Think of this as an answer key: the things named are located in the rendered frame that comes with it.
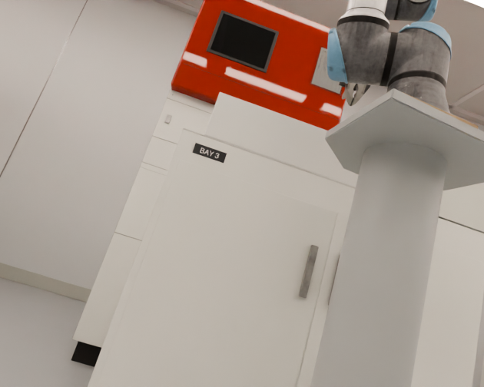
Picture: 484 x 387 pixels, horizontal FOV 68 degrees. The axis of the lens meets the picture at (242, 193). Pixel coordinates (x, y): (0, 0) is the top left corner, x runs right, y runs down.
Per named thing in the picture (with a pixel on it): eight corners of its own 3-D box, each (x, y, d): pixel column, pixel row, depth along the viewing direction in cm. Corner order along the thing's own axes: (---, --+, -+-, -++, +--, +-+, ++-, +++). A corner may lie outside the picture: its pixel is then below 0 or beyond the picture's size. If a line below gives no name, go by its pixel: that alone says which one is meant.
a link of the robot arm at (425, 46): (455, 73, 71) (462, 17, 74) (385, 67, 75) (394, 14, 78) (437, 104, 82) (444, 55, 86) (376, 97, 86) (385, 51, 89)
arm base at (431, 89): (469, 126, 70) (473, 83, 73) (404, 99, 67) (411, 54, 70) (413, 149, 85) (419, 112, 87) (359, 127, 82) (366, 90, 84)
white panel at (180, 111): (140, 168, 159) (170, 91, 169) (309, 224, 166) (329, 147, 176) (139, 166, 156) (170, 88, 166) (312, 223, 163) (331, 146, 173)
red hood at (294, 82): (174, 140, 234) (202, 64, 248) (290, 180, 241) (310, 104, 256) (170, 83, 161) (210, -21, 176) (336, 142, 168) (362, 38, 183)
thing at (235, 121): (201, 146, 108) (216, 105, 111) (369, 203, 112) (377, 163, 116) (203, 134, 98) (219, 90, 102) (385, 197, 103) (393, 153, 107)
